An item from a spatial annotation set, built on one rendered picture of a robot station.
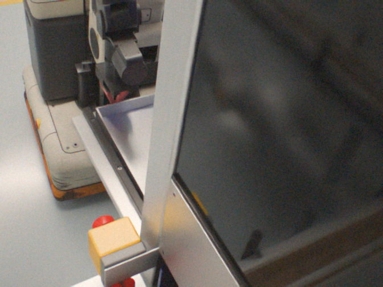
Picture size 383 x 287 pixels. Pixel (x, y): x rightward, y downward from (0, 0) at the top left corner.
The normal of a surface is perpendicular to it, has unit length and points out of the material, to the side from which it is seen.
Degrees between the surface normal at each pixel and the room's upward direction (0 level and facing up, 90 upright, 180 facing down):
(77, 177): 90
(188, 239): 90
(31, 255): 0
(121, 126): 0
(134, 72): 90
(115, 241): 0
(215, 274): 90
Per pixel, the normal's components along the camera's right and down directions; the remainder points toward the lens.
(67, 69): 0.40, 0.71
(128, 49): 0.13, -0.59
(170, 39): -0.87, 0.28
